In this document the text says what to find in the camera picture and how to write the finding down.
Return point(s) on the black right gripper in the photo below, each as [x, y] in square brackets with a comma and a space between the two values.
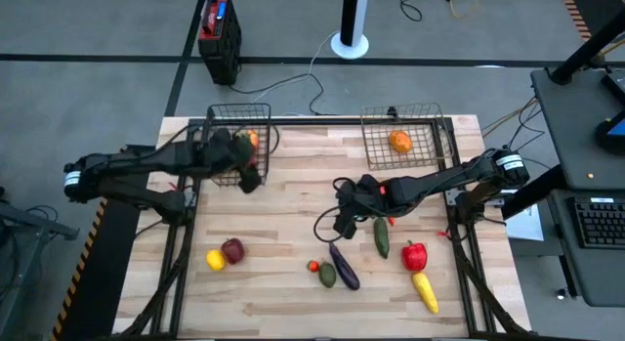
[368, 197]

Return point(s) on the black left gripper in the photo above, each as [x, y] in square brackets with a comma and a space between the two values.
[220, 153]

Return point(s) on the orange red peach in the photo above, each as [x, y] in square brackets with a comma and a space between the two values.
[253, 138]

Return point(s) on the green cucumber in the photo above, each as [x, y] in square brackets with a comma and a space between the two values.
[381, 238]

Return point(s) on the purple eggplant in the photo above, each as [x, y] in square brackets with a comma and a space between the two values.
[344, 268]

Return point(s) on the small red cherry tomato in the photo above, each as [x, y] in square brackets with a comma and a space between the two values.
[313, 266]

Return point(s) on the green avocado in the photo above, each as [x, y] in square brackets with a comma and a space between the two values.
[327, 275]

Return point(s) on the red bell pepper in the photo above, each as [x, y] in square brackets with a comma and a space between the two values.
[414, 257]

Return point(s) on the orange bell pepper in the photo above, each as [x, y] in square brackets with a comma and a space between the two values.
[400, 141]

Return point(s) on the dark red apple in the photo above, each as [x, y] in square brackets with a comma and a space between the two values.
[233, 250]

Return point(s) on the yellow lemon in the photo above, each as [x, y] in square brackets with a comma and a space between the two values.
[215, 260]

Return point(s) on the yellow banana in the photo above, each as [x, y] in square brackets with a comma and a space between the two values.
[425, 292]

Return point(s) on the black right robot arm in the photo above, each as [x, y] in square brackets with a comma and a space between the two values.
[439, 180]

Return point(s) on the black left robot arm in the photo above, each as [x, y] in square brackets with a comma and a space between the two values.
[137, 165]

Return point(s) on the black portable power station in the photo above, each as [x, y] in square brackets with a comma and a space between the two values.
[220, 48]

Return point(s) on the black and white pole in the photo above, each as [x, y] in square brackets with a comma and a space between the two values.
[352, 18]

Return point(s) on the black desk leg bar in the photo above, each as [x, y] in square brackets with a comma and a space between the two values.
[534, 192]

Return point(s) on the black hazard edged mat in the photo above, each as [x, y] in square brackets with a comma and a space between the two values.
[93, 282]

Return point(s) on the gray metal stand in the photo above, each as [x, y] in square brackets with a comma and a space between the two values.
[29, 224]

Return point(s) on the gray desk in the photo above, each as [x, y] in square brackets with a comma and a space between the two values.
[576, 136]

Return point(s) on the black keyboard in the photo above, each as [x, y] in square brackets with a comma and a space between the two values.
[600, 223]

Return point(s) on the black device blue screen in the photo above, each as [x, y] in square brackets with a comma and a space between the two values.
[612, 131]

